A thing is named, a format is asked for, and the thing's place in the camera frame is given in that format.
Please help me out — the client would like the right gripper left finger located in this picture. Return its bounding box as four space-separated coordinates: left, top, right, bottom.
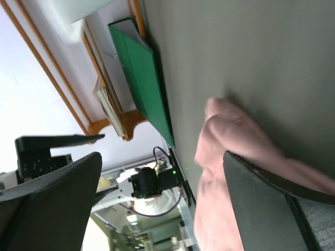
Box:
1 152 102 250

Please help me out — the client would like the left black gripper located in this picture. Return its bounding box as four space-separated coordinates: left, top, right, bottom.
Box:
15 134 105 181

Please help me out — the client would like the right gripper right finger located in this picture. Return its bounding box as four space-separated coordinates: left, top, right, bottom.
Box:
223 152 334 250

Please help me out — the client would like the pink t shirt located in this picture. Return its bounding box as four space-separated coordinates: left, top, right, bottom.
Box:
194 97 334 250

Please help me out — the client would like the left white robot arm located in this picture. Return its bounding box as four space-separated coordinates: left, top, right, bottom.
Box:
15 134 178 212

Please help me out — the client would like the Roald Dahl book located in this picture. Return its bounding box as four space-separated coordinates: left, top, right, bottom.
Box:
93 78 125 137

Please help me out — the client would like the green book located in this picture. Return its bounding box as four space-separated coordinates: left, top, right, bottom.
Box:
108 18 175 146

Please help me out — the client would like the wooden rack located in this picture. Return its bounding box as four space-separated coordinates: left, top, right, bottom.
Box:
1 1 145 141

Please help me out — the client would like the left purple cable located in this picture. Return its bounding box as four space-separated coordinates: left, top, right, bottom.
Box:
120 188 182 217

